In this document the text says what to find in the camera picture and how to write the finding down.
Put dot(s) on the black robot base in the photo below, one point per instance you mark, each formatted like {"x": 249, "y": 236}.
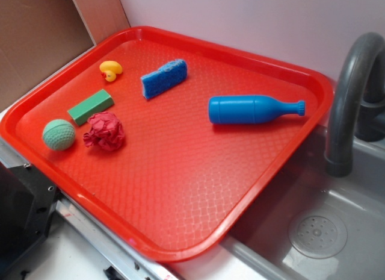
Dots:
{"x": 28, "y": 200}

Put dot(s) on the blue plastic bottle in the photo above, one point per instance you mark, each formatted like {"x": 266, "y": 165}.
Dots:
{"x": 250, "y": 109}

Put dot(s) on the red plastic tray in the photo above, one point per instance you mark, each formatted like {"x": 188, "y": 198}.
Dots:
{"x": 178, "y": 183}

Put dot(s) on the blue sponge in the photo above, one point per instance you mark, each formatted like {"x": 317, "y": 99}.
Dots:
{"x": 163, "y": 79}

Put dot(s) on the crumpled red paper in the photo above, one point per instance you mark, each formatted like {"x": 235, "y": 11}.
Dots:
{"x": 106, "y": 131}

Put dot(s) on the green rectangular block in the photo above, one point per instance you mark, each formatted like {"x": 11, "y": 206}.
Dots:
{"x": 96, "y": 103}

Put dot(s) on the yellow rubber duck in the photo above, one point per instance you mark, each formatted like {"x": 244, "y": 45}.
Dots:
{"x": 110, "y": 70}

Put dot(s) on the green dimpled ball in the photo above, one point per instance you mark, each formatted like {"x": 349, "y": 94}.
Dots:
{"x": 59, "y": 135}

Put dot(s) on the grey toy sink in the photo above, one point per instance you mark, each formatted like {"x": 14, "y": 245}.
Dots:
{"x": 307, "y": 224}

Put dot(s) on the grey toy faucet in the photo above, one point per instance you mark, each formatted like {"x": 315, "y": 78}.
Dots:
{"x": 358, "y": 107}

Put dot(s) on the brown cardboard panel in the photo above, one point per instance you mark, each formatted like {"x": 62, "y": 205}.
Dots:
{"x": 38, "y": 37}

